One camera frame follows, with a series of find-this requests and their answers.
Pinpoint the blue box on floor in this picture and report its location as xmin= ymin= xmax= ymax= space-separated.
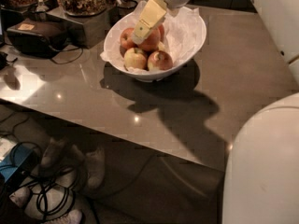
xmin=0 ymin=144 xmax=36 ymax=185

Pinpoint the white bowl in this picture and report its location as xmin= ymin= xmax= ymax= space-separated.
xmin=104 ymin=4 xmax=208 ymax=83

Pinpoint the black device with label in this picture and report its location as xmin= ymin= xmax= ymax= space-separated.
xmin=7 ymin=19 xmax=68 ymax=59

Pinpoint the red apple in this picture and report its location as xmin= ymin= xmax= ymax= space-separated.
xmin=138 ymin=28 xmax=161 ymax=51
xmin=158 ymin=24 xmax=164 ymax=42
xmin=148 ymin=50 xmax=173 ymax=71
xmin=120 ymin=28 xmax=136 ymax=49

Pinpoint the black cable bundle on floor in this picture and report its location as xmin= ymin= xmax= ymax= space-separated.
xmin=8 ymin=140 xmax=78 ymax=222

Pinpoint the grey metal stand block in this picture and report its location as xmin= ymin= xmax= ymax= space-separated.
xmin=47 ymin=7 xmax=118 ymax=49

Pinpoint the metal scoop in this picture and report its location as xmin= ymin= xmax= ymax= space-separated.
xmin=36 ymin=0 xmax=49 ymax=12

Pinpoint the black cable on table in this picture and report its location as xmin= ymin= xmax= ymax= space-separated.
xmin=50 ymin=45 xmax=85 ymax=65

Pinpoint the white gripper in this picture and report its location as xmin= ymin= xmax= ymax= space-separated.
xmin=132 ymin=0 xmax=190 ymax=45

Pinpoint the front left yellow-red apple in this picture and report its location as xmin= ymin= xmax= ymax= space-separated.
xmin=124 ymin=48 xmax=148 ymax=70

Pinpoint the black cup with spoon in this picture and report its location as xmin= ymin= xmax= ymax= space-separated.
xmin=115 ymin=0 xmax=137 ymax=18

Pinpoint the white paper liner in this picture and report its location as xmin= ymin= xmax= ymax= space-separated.
xmin=100 ymin=1 xmax=206 ymax=76

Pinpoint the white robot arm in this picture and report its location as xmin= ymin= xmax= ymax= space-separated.
xmin=221 ymin=0 xmax=299 ymax=224

